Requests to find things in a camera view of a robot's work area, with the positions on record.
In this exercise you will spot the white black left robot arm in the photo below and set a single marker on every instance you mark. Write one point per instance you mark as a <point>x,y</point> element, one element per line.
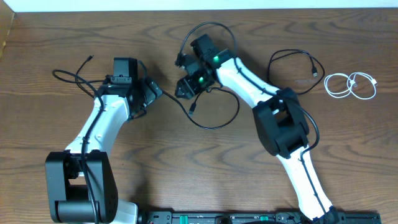
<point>80,182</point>

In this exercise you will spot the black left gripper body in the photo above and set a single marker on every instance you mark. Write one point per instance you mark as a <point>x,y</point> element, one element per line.
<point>146,94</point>

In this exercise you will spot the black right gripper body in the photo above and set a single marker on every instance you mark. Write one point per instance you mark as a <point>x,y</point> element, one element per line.
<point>198,81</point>

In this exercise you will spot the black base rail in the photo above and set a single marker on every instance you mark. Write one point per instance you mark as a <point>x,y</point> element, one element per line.
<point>167,217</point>

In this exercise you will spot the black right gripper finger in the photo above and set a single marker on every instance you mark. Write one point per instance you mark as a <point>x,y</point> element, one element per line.
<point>185,92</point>
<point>181,82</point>

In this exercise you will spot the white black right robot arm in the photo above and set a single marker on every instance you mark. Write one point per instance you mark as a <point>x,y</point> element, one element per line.
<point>281,123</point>

